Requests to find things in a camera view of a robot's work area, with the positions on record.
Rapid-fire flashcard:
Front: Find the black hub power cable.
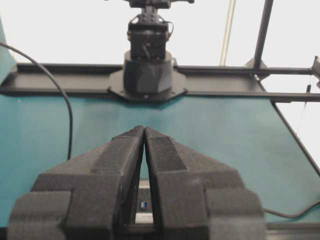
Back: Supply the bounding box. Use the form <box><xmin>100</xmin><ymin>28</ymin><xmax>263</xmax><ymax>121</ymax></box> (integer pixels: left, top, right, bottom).
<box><xmin>263</xmin><ymin>191</ymin><xmax>320</xmax><ymax>219</ymax></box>

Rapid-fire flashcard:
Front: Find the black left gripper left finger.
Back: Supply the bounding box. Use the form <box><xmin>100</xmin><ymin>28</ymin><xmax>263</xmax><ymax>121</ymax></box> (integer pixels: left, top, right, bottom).
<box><xmin>7</xmin><ymin>125</ymin><xmax>144</xmax><ymax>240</ymax></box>

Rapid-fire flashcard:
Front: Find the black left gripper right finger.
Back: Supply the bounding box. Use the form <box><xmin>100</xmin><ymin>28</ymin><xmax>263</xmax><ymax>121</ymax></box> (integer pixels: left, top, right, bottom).
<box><xmin>144</xmin><ymin>127</ymin><xmax>266</xmax><ymax>240</ymax></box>

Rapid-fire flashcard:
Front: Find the black USB cable with plug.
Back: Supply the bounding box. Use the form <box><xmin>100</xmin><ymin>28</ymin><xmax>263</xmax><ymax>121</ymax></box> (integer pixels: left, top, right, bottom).
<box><xmin>0</xmin><ymin>41</ymin><xmax>74</xmax><ymax>161</ymax></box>

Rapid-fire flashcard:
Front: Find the black aluminium frame rail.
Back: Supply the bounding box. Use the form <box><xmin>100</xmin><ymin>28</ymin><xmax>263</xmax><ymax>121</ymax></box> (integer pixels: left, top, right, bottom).
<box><xmin>0</xmin><ymin>0</ymin><xmax>320</xmax><ymax>176</ymax></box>

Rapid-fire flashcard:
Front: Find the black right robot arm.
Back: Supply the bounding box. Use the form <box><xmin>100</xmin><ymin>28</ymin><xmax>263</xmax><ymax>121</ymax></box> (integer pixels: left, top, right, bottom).
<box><xmin>108</xmin><ymin>0</ymin><xmax>187</xmax><ymax>103</ymax></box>

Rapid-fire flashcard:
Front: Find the black multi-port USB hub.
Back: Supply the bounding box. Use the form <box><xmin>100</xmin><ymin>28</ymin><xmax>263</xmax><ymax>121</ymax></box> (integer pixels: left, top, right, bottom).
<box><xmin>134</xmin><ymin>179</ymin><xmax>154</xmax><ymax>224</ymax></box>

